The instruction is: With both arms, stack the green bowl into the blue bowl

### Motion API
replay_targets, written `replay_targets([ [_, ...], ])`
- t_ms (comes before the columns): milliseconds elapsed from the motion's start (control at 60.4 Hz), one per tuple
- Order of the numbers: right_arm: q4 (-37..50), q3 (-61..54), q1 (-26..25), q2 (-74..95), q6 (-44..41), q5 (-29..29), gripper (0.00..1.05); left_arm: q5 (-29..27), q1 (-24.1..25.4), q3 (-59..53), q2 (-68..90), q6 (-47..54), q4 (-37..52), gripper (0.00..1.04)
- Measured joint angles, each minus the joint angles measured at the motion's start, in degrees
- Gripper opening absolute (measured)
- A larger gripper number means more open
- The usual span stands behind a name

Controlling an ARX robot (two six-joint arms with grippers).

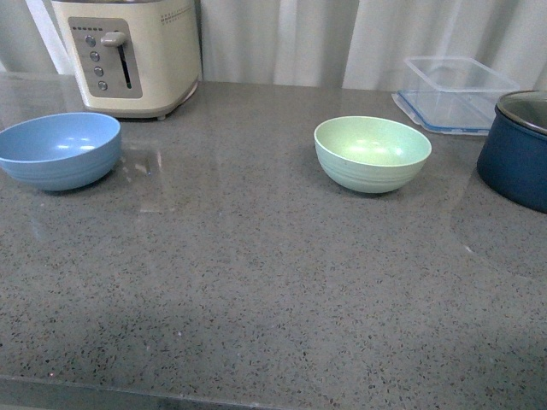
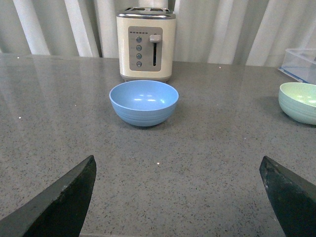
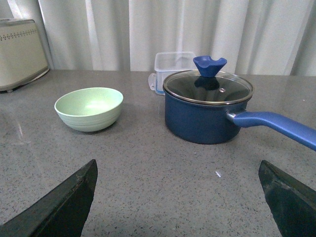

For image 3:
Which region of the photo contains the dark blue saucepan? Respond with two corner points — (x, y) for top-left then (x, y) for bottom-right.
(165, 93), (316, 150)

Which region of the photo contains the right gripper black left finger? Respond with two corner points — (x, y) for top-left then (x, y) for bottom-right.
(0, 159), (98, 237)

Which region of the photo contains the white curtain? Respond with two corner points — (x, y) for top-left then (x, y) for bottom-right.
(0, 0), (316, 76)

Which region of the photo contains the light green bowl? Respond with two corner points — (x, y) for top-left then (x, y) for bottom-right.
(54, 87), (123, 132)

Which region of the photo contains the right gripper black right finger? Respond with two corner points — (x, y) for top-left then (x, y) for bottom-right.
(258, 160), (316, 237)

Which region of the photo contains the glass lid blue knob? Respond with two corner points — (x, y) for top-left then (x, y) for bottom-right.
(163, 56), (254, 106)

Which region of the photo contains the clear plastic food container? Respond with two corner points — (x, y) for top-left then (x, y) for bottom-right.
(148, 51), (196, 95)

